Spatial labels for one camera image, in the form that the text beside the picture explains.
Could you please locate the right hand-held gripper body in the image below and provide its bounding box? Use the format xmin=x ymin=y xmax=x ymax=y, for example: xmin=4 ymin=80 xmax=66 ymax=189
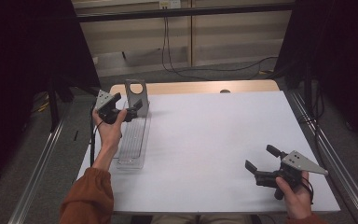
xmin=254 ymin=150 xmax=330 ymax=201

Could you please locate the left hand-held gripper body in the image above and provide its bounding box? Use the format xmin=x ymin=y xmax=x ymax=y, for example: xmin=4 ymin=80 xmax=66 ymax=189
xmin=94 ymin=89 xmax=138 ymax=125

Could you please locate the clear plastic bin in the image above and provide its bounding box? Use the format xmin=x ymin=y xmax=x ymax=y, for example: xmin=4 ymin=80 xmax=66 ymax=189
xmin=113 ymin=99 xmax=153 ymax=171

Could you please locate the person's left hand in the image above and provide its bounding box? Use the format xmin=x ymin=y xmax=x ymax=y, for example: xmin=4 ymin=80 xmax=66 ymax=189
xmin=91 ymin=106 xmax=129 ymax=153

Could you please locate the person's right hand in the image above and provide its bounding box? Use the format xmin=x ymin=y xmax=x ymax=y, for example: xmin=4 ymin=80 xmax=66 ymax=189
xmin=275 ymin=171 xmax=313 ymax=220

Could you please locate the black metal stand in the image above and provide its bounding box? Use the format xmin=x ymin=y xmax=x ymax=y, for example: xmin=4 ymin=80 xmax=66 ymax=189
xmin=47 ymin=74 xmax=76 ymax=133

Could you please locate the dark curtain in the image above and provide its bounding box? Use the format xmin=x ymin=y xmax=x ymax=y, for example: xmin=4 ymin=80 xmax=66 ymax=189
xmin=274 ymin=0 xmax=358 ymax=157
xmin=0 ymin=0 xmax=102 ymax=190

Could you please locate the dark-edged background desk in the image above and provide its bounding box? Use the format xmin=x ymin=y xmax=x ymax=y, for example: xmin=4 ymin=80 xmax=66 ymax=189
xmin=76 ymin=2 xmax=295 ymax=23

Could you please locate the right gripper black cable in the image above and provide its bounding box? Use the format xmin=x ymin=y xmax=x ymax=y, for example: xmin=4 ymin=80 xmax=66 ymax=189
xmin=301 ymin=182 xmax=315 ymax=206

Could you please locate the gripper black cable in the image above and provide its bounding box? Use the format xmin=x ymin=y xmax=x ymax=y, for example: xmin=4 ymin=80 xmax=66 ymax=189
xmin=301 ymin=182 xmax=315 ymax=206
xmin=89 ymin=102 xmax=105 ymax=168

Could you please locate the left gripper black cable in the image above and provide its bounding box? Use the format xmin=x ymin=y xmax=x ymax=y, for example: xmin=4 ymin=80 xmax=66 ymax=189
xmin=89 ymin=102 xmax=105 ymax=168

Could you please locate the metal floor rail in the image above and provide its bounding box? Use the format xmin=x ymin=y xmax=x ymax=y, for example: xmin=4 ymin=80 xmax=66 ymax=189
xmin=287 ymin=90 xmax=358 ymax=224
xmin=7 ymin=119 xmax=65 ymax=224

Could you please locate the black wall cable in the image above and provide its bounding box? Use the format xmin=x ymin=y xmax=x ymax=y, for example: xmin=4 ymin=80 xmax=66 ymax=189
xmin=165 ymin=7 xmax=278 ymax=76
xmin=161 ymin=7 xmax=206 ymax=81

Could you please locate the yellow floor cable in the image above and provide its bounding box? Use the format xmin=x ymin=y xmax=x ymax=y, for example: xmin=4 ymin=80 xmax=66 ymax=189
xmin=35 ymin=92 xmax=50 ymax=114

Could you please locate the white wall socket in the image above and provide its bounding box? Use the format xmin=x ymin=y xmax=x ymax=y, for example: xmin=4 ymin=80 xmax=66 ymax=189
xmin=158 ymin=0 xmax=182 ymax=9

